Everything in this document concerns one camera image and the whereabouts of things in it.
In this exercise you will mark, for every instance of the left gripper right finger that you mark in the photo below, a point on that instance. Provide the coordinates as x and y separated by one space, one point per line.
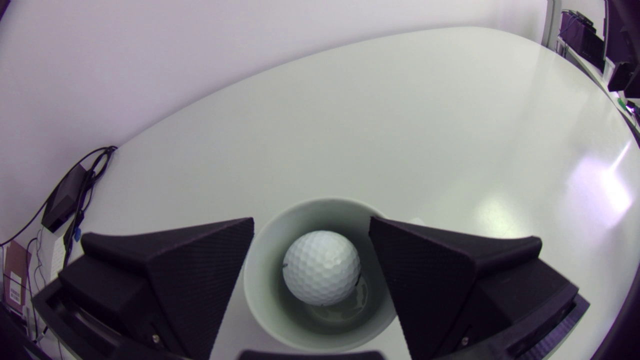
450 285

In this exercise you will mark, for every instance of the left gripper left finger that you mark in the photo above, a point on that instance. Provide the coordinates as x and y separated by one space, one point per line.
165 280

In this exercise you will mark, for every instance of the white golf ball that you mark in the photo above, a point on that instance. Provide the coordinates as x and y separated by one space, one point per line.
321 267

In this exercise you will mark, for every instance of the white mug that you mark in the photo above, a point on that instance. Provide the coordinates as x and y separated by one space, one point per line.
270 300

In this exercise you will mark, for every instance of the black power brick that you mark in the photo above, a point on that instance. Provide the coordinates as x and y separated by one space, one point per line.
64 199

